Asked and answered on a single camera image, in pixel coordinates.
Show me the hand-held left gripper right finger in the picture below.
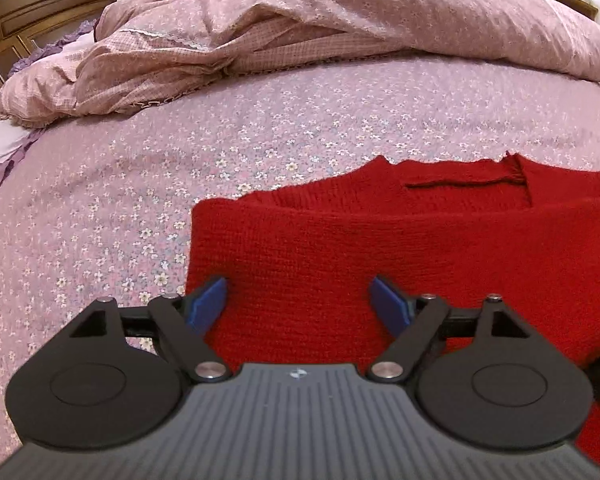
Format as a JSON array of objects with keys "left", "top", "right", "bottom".
[{"left": 366, "top": 274, "right": 533, "bottom": 382}]

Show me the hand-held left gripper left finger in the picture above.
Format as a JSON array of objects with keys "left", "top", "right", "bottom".
[{"left": 67, "top": 276, "right": 233, "bottom": 383}]

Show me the red knit cardigan black bow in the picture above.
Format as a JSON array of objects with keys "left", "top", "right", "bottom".
[{"left": 185, "top": 152, "right": 600, "bottom": 473}]

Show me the purple floral bed sheet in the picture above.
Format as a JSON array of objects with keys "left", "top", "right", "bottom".
[{"left": 0, "top": 55, "right": 600, "bottom": 456}]

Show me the pink floral duvet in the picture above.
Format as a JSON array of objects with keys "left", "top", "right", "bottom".
[{"left": 0, "top": 0, "right": 600, "bottom": 133}]

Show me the dark wooden headboard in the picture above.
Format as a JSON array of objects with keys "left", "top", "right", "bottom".
[{"left": 0, "top": 0, "right": 118, "bottom": 106}]

